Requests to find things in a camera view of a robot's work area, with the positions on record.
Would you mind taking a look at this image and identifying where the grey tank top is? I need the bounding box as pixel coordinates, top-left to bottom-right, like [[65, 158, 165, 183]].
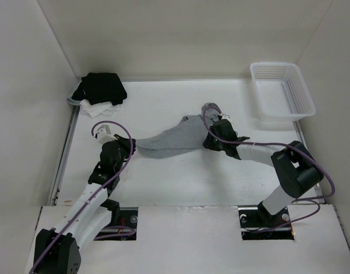
[[136, 103, 221, 159]]

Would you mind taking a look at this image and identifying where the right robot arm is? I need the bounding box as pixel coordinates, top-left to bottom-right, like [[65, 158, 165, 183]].
[[203, 119, 324, 226]]

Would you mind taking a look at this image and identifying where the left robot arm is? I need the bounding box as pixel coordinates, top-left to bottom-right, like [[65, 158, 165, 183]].
[[30, 135, 135, 273]]

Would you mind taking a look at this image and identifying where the folded white tank top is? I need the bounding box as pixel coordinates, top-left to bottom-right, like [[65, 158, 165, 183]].
[[67, 83, 121, 119]]

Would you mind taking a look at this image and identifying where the folded black tank top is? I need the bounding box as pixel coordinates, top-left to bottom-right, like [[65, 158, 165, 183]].
[[68, 72, 127, 106]]

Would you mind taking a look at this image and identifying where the white plastic basket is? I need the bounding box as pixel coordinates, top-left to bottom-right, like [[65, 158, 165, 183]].
[[250, 62, 316, 123]]

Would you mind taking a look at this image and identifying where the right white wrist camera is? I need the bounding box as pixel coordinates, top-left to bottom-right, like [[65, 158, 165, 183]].
[[217, 113, 231, 121]]

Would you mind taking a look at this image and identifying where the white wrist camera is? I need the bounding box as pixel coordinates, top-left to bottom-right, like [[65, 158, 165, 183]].
[[217, 113, 231, 121], [94, 124, 115, 144]]

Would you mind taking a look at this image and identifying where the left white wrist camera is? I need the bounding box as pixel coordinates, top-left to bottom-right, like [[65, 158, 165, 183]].
[[94, 124, 115, 144]]

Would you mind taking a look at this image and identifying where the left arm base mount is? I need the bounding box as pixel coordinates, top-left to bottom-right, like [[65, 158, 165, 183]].
[[94, 199, 138, 241]]

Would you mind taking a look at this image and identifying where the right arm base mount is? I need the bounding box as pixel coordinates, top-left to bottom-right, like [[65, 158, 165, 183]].
[[238, 205, 294, 240]]

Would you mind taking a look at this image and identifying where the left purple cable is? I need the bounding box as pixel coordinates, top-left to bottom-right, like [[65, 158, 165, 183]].
[[29, 121, 135, 274]]

